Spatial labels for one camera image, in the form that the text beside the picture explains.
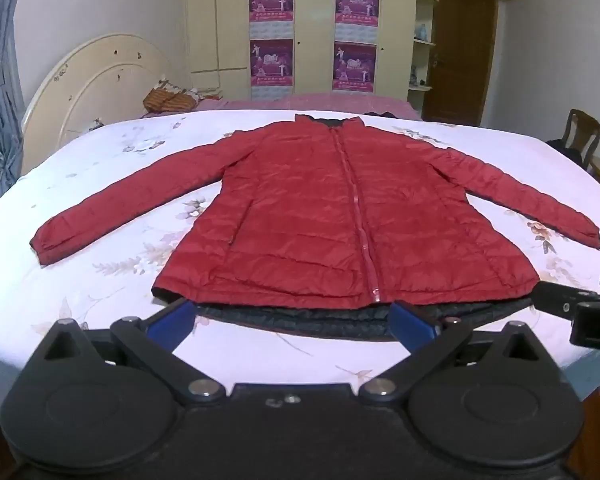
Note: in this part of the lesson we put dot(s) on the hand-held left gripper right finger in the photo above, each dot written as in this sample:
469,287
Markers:
411,321

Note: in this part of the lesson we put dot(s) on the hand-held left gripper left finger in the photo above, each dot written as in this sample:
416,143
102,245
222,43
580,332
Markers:
172,321

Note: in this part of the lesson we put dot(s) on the red puffer jacket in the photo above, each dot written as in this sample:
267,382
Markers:
300,220

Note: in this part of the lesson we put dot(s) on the dark quilted cloth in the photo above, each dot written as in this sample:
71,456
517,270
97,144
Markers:
305,322

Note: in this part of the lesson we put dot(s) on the bed with floral sheet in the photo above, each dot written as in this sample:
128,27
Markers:
105,200

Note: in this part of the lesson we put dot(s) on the black cloth on chair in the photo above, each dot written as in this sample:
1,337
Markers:
567,149

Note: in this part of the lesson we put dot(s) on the wooden chair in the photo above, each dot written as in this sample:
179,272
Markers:
585,127

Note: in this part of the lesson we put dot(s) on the orange brown cloth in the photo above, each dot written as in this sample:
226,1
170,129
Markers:
167,101

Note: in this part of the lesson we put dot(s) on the pink blanket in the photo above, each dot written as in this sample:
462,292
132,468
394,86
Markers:
280,102

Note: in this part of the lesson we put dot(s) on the cream bed headboard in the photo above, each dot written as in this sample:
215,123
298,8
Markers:
95,80

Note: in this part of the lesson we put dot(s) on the brown wooden door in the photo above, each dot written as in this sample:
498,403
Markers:
460,50

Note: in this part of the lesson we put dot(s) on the cream corner shelf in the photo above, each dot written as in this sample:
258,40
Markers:
422,45

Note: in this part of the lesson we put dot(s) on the cream wardrobe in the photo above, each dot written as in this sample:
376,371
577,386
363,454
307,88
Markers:
312,35

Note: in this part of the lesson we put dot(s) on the purple wall poster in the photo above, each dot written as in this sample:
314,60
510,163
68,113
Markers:
272,62
354,67
357,2
271,0

